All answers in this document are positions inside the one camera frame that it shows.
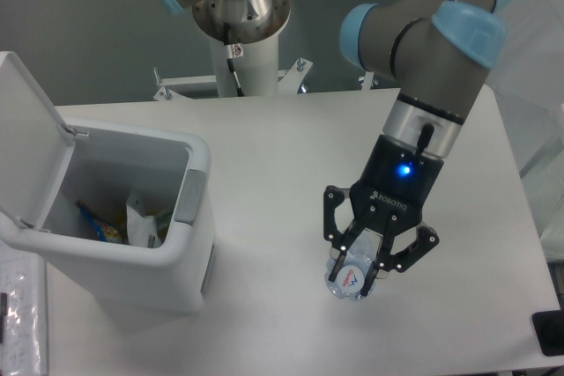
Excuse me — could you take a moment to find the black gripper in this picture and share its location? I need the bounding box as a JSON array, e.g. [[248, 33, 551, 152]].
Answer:
[[323, 135, 444, 297]]

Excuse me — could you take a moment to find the crushed clear plastic bottle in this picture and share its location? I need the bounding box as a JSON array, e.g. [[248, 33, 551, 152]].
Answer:
[[324, 230, 382, 301]]

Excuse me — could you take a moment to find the white paper wrapper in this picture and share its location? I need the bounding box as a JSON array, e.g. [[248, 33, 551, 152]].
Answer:
[[126, 190, 162, 248]]

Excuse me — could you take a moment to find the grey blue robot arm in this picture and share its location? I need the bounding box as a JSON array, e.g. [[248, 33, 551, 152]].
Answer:
[[160, 0, 511, 300]]

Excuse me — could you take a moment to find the white trash can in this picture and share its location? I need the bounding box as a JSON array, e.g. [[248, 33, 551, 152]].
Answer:
[[1, 122, 215, 313]]

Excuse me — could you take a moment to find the white trash can lid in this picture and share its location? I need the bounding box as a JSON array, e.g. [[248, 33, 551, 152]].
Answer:
[[1, 51, 88, 229]]

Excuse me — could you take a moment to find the black device at edge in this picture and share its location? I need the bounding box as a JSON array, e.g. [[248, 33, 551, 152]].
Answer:
[[531, 310, 563, 357]]

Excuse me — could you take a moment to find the colourful snack wrapper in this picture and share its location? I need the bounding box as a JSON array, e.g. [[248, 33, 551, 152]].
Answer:
[[76, 200, 127, 245]]

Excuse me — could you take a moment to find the white paper notebook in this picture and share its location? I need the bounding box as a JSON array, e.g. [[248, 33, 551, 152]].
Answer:
[[1, 243, 48, 375]]

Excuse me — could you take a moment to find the white pedestal foot frame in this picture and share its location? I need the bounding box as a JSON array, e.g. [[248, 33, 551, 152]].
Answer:
[[152, 57, 314, 101]]

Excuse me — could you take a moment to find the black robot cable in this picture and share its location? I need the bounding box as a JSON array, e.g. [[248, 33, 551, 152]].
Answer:
[[222, 22, 245, 97]]

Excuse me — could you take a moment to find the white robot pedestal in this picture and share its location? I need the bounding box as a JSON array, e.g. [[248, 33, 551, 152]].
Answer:
[[210, 35, 278, 98]]

